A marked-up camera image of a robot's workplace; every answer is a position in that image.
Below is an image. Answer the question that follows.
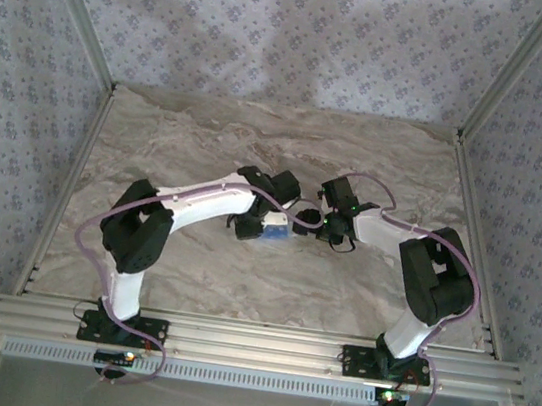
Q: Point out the controller board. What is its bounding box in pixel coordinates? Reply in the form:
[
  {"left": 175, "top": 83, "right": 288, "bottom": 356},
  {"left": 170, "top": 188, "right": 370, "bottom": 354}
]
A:
[
  {"left": 372, "top": 386, "right": 413, "bottom": 406},
  {"left": 93, "top": 346, "right": 139, "bottom": 368}
]

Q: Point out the long aluminium mounting rail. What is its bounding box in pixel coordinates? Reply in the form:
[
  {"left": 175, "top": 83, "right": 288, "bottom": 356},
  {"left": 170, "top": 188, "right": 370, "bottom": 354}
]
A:
[{"left": 0, "top": 289, "right": 530, "bottom": 404}]

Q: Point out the left controller board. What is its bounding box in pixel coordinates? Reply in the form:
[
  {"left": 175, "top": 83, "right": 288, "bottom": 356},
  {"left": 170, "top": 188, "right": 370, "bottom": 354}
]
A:
[{"left": 93, "top": 346, "right": 139, "bottom": 368}]

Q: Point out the aluminium corner post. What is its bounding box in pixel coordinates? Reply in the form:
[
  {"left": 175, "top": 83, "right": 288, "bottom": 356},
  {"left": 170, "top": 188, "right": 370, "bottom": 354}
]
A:
[
  {"left": 13, "top": 0, "right": 132, "bottom": 95},
  {"left": 453, "top": 0, "right": 542, "bottom": 154}
]

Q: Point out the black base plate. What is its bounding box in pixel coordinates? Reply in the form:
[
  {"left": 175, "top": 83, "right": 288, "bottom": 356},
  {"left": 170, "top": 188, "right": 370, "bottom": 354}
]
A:
[
  {"left": 75, "top": 305, "right": 171, "bottom": 353},
  {"left": 338, "top": 342, "right": 435, "bottom": 389}
]

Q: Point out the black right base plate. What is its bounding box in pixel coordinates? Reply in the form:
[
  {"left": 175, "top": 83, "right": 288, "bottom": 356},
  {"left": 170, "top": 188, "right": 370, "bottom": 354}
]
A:
[{"left": 338, "top": 342, "right": 435, "bottom": 389}]

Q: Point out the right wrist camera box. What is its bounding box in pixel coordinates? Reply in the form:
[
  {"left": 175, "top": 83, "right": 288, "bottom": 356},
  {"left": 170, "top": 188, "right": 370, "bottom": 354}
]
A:
[{"left": 316, "top": 171, "right": 362, "bottom": 215}]

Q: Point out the aluminium side rail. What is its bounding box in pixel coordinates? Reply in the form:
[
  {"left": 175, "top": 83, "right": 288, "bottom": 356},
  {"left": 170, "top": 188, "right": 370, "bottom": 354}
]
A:
[
  {"left": 425, "top": 135, "right": 532, "bottom": 363},
  {"left": 10, "top": 77, "right": 119, "bottom": 307}
]

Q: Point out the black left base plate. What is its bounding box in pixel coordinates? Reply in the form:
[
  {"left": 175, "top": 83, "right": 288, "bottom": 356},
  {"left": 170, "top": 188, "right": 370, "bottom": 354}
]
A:
[{"left": 75, "top": 305, "right": 171, "bottom": 353}]

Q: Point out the slotted grey cable duct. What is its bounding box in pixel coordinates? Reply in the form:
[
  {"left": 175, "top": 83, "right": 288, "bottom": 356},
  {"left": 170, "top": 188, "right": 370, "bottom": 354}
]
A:
[{"left": 0, "top": 332, "right": 381, "bottom": 406}]

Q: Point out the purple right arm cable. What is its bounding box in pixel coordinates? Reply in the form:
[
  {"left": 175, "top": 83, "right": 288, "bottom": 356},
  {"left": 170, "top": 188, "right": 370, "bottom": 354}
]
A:
[{"left": 312, "top": 170, "right": 496, "bottom": 406}]

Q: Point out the right controller board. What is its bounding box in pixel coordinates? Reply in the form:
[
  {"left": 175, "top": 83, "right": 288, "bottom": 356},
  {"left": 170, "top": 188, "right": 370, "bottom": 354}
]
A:
[{"left": 372, "top": 386, "right": 413, "bottom": 406}]

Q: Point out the blue pill organizer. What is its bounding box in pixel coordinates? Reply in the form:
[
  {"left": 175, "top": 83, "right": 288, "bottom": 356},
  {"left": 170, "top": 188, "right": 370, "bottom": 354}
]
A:
[{"left": 253, "top": 209, "right": 299, "bottom": 249}]

